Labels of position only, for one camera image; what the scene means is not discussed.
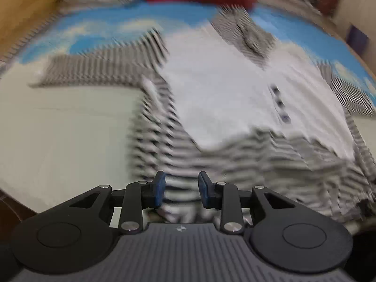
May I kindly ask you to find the black white striped shirt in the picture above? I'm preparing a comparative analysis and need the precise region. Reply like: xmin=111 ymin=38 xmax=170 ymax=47
xmin=36 ymin=8 xmax=375 ymax=223

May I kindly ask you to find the blue cream patterned bedsheet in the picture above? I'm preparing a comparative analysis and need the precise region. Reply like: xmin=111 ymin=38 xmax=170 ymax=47
xmin=1 ymin=3 xmax=360 ymax=212

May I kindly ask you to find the purple box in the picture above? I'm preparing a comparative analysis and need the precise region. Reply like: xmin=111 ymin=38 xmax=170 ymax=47
xmin=346 ymin=25 xmax=370 ymax=60

